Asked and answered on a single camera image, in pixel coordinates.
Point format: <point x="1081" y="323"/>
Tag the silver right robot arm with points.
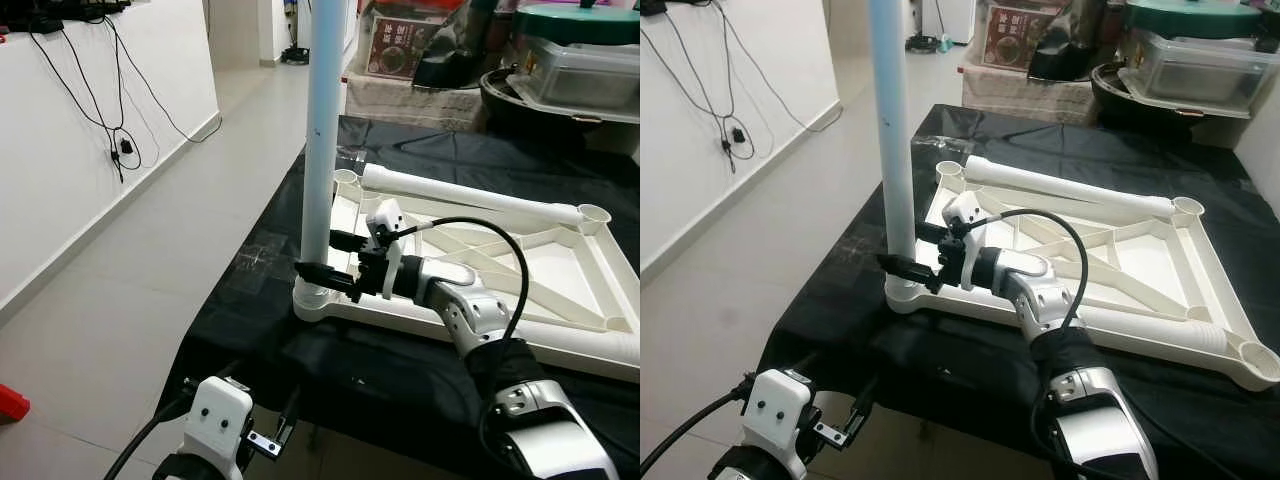
<point x="470" y="310"/>
<point x="1040" y="290"/>

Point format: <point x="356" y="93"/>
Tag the white plastic children table top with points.
<point x="560" y="270"/>
<point x="1150" y="260"/>

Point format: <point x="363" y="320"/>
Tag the large clear tape patch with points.
<point x="255" y="255"/>
<point x="858" y="252"/>

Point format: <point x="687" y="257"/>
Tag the black table cloth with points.
<point x="950" y="370"/>
<point x="350" y="370"/>

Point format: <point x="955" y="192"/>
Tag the beige cloth covered bench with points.
<point x="400" y="100"/>
<point x="1020" y="95"/>

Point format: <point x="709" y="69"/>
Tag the black floor mop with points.
<point x="295" y="55"/>
<point x="922" y="43"/>

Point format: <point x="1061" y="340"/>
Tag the orange lid storage box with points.
<point x="395" y="55"/>
<point x="1010" y="45"/>

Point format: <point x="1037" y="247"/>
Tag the black power adapter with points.
<point x="738" y="135"/>
<point x="125" y="148"/>

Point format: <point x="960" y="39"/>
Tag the red plastic stool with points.
<point x="10" y="403"/>

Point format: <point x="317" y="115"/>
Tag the clear plastic storage box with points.
<point x="590" y="75"/>
<point x="1200" y="70"/>

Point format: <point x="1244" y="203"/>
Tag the dark green round lid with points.
<point x="1190" y="18"/>
<point x="580" y="22"/>

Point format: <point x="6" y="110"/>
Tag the black network devices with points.
<point x="50" y="20"/>

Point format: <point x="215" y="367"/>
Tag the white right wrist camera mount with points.
<point x="965" y="210"/>
<point x="385" y="215"/>

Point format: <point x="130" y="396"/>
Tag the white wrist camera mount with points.
<point x="385" y="215"/>
<point x="775" y="410"/>
<point x="965" y="210"/>
<point x="215" y="415"/>

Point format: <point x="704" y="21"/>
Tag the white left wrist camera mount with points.
<point x="215" y="415"/>
<point x="775" y="410"/>

